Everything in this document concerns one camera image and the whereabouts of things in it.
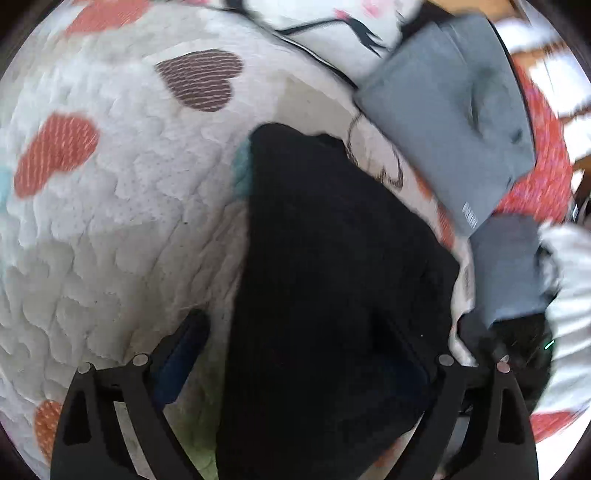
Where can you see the dark grey laptop bag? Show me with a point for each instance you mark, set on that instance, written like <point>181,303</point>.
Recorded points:
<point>508,271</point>

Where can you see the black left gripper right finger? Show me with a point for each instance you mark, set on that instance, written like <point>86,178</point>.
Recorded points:
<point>499,441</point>

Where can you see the light grey laptop bag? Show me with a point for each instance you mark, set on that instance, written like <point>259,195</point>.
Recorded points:
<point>450,99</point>

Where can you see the white blanket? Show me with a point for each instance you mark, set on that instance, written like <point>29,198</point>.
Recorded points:
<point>569,317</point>

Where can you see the black pants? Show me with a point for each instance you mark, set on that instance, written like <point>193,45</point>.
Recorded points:
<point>344,304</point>

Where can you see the white pillow with woman print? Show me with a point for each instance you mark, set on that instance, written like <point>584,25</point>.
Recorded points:
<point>350,37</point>

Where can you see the quilted heart pattern bedspread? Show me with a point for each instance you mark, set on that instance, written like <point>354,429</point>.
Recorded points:
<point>120,210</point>

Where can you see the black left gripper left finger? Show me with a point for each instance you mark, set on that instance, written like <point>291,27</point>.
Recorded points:
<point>89,443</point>

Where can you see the red floral pillow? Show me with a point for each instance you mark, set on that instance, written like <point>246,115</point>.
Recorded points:
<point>545,193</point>

